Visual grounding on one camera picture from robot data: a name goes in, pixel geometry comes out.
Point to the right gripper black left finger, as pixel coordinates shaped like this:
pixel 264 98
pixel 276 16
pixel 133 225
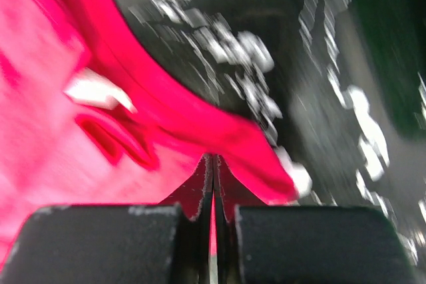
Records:
pixel 164 243

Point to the green plastic bin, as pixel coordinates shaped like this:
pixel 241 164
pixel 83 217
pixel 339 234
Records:
pixel 392 34

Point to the red t shirt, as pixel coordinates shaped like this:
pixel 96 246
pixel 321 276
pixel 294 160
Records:
pixel 87 117

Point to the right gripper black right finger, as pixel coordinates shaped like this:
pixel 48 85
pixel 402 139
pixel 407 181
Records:
pixel 257 243

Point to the black marbled table mat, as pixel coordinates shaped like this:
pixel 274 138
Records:
pixel 298 70

